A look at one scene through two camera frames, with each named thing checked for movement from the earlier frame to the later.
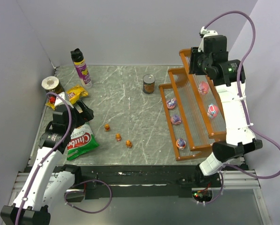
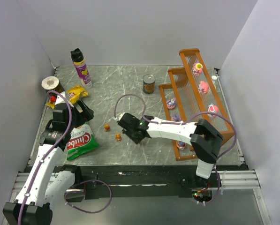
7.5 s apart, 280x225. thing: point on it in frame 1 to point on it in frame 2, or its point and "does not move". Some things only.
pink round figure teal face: [213, 110] does not move
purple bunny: [171, 103] does not move
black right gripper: [193, 62] to [124, 122]
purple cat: [176, 119] does not move
